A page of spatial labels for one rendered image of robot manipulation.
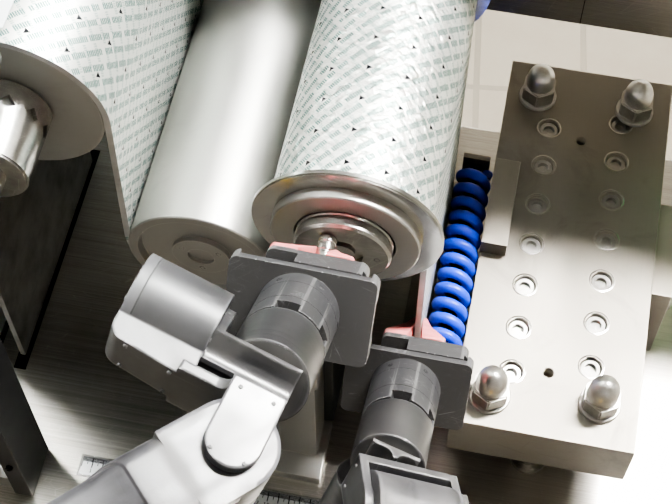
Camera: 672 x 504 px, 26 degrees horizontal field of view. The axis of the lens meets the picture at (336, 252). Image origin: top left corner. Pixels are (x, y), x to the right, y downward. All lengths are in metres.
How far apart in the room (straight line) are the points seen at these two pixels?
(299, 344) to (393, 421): 0.23
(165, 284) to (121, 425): 0.55
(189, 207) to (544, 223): 0.39
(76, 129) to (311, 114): 0.17
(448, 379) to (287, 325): 0.30
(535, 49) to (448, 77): 1.68
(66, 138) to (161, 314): 0.25
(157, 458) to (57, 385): 0.62
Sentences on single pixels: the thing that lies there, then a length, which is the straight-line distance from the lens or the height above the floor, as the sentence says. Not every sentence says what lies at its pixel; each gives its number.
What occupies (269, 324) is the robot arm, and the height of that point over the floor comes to 1.39.
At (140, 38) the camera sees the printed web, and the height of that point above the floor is 1.33.
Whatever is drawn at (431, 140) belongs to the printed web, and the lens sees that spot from 1.10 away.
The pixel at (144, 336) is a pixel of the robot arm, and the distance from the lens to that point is 0.88.
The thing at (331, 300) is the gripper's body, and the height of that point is 1.34.
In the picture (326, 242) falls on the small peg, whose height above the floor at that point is 1.28.
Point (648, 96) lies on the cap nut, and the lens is 1.43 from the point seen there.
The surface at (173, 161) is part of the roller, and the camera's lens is 1.17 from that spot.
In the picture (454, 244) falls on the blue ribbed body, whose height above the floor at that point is 1.04.
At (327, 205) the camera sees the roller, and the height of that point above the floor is 1.30.
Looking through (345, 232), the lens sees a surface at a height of 1.28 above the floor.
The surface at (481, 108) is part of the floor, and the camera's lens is 2.72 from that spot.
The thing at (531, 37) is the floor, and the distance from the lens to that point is 2.84.
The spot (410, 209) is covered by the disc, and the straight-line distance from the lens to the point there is 1.06.
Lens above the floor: 2.19
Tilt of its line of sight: 59 degrees down
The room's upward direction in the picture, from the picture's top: straight up
